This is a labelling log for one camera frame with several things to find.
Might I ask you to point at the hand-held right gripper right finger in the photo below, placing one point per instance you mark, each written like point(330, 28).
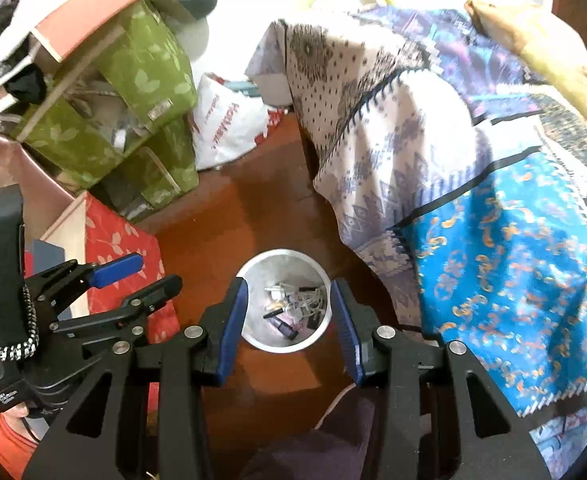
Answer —
point(346, 332)

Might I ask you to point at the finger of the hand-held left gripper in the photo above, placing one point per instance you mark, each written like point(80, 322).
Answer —
point(116, 269)
point(138, 305)

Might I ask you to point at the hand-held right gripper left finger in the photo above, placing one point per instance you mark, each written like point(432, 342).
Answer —
point(232, 332)

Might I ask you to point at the white round bin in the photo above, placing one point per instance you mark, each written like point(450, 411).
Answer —
point(283, 270)

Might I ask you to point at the red floral box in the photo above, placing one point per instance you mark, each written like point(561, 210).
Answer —
point(118, 240)

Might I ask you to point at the green leaf-print storage box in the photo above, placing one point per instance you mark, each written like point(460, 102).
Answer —
point(166, 170)
point(143, 60)

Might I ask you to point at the person's dark trouser leg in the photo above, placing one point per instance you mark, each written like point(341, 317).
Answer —
point(318, 440)

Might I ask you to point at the patchwork printed bedspread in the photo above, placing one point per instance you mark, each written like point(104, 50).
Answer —
point(473, 210)

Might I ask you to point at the white plastic bag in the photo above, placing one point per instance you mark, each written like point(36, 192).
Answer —
point(226, 120)

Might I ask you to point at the colourful fleece blanket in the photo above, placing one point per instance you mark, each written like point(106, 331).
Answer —
point(548, 55)

